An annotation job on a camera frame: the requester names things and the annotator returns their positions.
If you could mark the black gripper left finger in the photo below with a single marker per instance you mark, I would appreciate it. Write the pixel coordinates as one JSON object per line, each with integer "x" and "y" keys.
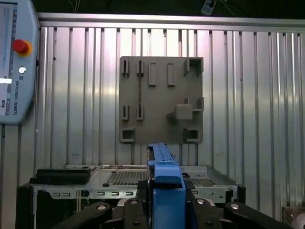
{"x": 128, "y": 214}

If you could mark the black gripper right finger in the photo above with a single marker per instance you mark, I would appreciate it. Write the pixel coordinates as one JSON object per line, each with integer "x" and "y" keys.
{"x": 209, "y": 214}

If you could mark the hard disk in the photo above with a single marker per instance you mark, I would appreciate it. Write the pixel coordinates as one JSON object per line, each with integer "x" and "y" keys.
{"x": 166, "y": 190}

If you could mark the black PC case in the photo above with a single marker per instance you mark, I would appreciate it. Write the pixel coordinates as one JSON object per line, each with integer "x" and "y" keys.
{"x": 71, "y": 190}

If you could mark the grey parts rack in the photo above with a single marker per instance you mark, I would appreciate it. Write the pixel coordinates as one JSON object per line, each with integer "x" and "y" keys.
{"x": 157, "y": 100}

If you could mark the pale blue teach pendant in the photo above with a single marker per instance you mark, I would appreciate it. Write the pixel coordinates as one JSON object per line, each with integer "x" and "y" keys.
{"x": 21, "y": 95}

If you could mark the white power strip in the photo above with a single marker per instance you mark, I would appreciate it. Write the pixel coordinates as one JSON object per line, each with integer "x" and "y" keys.
{"x": 208, "y": 7}

